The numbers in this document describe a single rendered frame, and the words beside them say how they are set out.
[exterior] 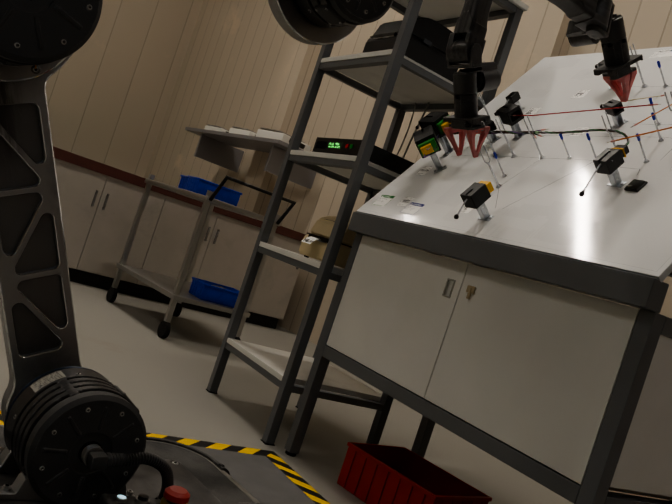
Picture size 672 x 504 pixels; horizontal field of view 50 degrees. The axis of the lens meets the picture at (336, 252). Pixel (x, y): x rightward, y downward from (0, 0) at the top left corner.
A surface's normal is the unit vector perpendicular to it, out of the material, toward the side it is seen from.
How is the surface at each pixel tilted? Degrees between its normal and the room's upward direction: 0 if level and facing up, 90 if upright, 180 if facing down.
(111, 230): 90
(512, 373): 90
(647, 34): 90
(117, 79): 90
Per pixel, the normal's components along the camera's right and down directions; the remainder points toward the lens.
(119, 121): 0.60, 0.20
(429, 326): -0.80, -0.27
